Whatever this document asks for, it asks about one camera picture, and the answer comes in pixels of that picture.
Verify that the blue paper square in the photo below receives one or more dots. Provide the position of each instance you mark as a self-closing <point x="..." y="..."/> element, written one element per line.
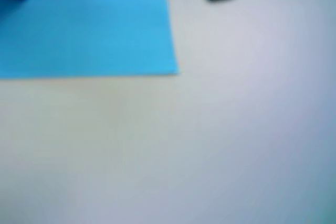
<point x="92" y="37"/>

